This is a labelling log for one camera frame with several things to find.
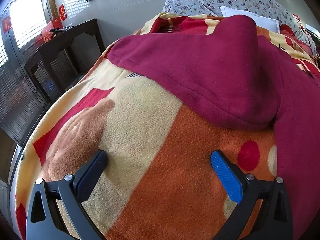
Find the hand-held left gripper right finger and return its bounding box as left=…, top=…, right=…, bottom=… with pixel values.
left=210, top=149, right=293, bottom=240

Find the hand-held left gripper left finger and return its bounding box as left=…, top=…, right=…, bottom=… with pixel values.
left=26, top=149, right=108, bottom=240

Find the maroon fleece garment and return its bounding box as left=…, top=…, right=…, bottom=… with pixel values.
left=107, top=15, right=320, bottom=234

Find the printed orange and cream blanket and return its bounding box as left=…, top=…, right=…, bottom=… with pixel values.
left=14, top=12, right=320, bottom=240

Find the dark wooden lattice screen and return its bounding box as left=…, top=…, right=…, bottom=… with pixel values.
left=0, top=40, right=83, bottom=145

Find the dark wooden table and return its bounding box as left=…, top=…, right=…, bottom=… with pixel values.
left=24, top=19, right=105, bottom=103

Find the red box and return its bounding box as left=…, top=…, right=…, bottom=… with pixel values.
left=41, top=19, right=64, bottom=42

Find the red cloth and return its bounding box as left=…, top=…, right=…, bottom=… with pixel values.
left=280, top=24, right=304, bottom=40

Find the white pillow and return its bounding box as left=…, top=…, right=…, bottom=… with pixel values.
left=220, top=6, right=280, bottom=33

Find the red paper decoration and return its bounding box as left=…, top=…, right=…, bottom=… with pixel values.
left=58, top=4, right=68, bottom=21
left=2, top=17, right=12, bottom=33

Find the large bright window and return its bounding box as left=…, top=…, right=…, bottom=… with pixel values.
left=0, top=0, right=48, bottom=50

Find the floral quilt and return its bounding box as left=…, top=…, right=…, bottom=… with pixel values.
left=162, top=0, right=318, bottom=55

